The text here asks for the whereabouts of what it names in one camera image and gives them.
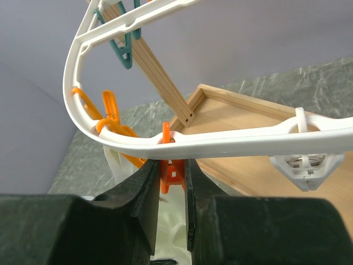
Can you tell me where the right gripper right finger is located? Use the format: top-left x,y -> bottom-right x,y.
185,159 -> 352,264

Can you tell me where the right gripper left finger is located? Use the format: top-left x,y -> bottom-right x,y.
1,160 -> 160,264

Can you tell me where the pale green underwear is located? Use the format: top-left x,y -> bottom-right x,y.
103,146 -> 191,265

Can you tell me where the white oval clip hanger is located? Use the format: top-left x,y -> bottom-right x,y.
63,1 -> 352,160

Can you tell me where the wooden hanger rack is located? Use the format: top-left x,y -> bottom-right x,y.
87,0 -> 353,238

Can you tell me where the white clothes peg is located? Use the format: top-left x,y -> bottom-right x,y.
269,153 -> 345,192

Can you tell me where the teal clothes peg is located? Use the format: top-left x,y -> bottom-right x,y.
94,0 -> 141,69

